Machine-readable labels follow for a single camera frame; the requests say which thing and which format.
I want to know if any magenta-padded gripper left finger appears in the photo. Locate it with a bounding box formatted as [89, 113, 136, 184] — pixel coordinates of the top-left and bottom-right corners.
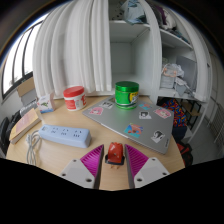
[59, 144, 105, 190]

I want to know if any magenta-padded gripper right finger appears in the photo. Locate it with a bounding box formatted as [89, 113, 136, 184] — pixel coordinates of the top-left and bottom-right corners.
[123, 143, 170, 189]

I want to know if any orange-red charger block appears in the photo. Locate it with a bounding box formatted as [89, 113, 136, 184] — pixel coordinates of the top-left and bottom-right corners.
[104, 141, 126, 169]

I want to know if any light blue power strip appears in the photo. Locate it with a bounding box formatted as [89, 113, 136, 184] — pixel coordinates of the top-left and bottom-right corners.
[38, 124, 92, 149]

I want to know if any red and black bag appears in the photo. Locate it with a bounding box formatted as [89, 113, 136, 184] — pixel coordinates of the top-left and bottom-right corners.
[176, 141, 194, 168]

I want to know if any silver laptop with stickers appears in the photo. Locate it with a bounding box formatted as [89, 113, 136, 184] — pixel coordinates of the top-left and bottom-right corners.
[81, 96, 175, 155]

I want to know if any colourful patterned bag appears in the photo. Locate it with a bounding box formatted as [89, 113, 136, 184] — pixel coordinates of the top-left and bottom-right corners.
[159, 98, 188, 128]

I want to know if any black metal rack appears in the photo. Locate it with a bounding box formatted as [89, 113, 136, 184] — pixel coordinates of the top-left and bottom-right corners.
[181, 99, 204, 134]

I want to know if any yellow pink paperback book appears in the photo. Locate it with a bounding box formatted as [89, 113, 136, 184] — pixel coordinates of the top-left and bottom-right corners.
[8, 107, 43, 145]

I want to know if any white jar with red lid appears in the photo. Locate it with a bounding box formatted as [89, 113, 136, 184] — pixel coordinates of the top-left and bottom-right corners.
[63, 85, 87, 112]

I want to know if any small white printed box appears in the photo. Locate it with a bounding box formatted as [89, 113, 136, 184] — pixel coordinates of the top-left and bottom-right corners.
[37, 92, 56, 114]

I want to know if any green metal tin can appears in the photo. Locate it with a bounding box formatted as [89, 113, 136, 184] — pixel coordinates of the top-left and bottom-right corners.
[114, 80, 140, 110]

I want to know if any brown cardboard box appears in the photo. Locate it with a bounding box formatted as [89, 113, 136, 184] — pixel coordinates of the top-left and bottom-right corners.
[16, 77, 36, 98]

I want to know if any white shelf unit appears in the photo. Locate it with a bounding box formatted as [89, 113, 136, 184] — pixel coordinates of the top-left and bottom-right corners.
[32, 0, 214, 104]

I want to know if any dark-framed window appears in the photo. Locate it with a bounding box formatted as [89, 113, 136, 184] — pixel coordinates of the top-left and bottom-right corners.
[0, 13, 49, 101]

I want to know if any white power cable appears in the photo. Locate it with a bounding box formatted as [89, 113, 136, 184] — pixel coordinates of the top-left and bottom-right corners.
[25, 129, 44, 167]

